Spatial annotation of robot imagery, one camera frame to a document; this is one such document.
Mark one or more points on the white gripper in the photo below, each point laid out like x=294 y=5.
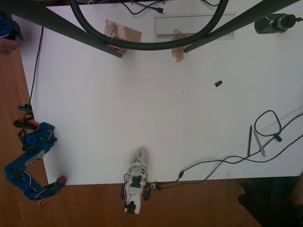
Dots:
x=140 y=159

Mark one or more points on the blue leader arm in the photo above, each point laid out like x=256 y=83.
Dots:
x=7 y=26

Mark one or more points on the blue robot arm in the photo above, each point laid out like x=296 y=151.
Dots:
x=28 y=160

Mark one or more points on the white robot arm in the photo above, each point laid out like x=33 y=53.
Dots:
x=134 y=191

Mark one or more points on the person's hand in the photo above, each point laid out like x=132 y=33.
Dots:
x=8 y=46

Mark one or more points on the red and black clamp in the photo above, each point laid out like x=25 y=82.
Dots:
x=26 y=124

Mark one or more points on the blue table clamp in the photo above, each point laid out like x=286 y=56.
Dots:
x=24 y=108

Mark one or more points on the small black cap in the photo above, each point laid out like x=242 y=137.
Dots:
x=218 y=83

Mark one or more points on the black pen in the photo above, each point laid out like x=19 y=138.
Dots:
x=249 y=140

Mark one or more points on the small brown tape patch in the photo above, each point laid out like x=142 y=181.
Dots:
x=177 y=50

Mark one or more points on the black curved hoop tube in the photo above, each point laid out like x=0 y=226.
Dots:
x=151 y=45

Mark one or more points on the green pen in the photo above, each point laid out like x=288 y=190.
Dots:
x=259 y=143

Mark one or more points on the large brown tape patch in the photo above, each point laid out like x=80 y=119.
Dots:
x=125 y=32

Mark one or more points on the transparent ruler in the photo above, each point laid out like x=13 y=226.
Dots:
x=267 y=128

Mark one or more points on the dark bag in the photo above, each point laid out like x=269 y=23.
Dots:
x=272 y=203

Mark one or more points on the black tripod leg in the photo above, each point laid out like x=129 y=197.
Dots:
x=59 y=26
x=236 y=23

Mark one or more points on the black round device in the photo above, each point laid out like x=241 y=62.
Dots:
x=275 y=23

